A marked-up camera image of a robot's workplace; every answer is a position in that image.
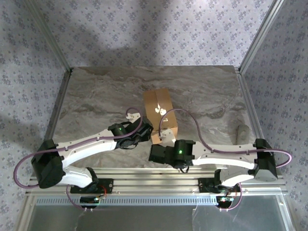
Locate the brown cardboard express box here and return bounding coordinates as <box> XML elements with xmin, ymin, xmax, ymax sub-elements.
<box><xmin>142</xmin><ymin>88</ymin><xmax>179</xmax><ymax>145</ymax></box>

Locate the small black controller board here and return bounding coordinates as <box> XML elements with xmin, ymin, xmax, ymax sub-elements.
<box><xmin>216</xmin><ymin>195</ymin><xmax>234</xmax><ymax>209</ymax></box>
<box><xmin>80</xmin><ymin>195</ymin><xmax>106</xmax><ymax>209</ymax></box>

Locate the shiny metal sheet panel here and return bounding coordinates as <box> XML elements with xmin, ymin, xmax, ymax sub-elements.
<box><xmin>28</xmin><ymin>195</ymin><xmax>291</xmax><ymax>231</ymax></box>

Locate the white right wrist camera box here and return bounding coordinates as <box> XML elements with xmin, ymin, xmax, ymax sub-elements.
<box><xmin>158</xmin><ymin>128</ymin><xmax>176</xmax><ymax>145</ymax></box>

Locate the aluminium mounting rail beam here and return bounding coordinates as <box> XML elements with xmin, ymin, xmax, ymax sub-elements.
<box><xmin>25</xmin><ymin>167</ymin><xmax>288</xmax><ymax>196</ymax></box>

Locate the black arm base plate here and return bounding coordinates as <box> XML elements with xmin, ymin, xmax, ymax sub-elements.
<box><xmin>198</xmin><ymin>178</ymin><xmax>242</xmax><ymax>193</ymax></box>
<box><xmin>70</xmin><ymin>178</ymin><xmax>114</xmax><ymax>194</ymax></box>

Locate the grey slotted cable duct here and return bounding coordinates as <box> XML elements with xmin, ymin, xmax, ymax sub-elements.
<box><xmin>36</xmin><ymin>196</ymin><xmax>220</xmax><ymax>206</ymax></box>

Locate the aluminium table side rail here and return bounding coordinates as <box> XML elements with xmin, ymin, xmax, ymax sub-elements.
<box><xmin>235</xmin><ymin>67</ymin><xmax>275</xmax><ymax>175</ymax></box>
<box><xmin>36</xmin><ymin>68</ymin><xmax>75</xmax><ymax>178</ymax></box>

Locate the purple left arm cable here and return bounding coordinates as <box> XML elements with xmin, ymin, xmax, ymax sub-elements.
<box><xmin>13</xmin><ymin>107</ymin><xmax>144</xmax><ymax>213</ymax></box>

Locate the aluminium frame post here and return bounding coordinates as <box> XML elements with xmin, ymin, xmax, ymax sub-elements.
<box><xmin>24</xmin><ymin>0</ymin><xmax>74</xmax><ymax>74</ymax></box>
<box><xmin>237</xmin><ymin>0</ymin><xmax>287</xmax><ymax>74</ymax></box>

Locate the aluminium frame leg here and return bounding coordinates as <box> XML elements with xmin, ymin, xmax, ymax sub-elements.
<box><xmin>16</xmin><ymin>195</ymin><xmax>37</xmax><ymax>231</ymax></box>
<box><xmin>279</xmin><ymin>194</ymin><xmax>297</xmax><ymax>231</ymax></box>

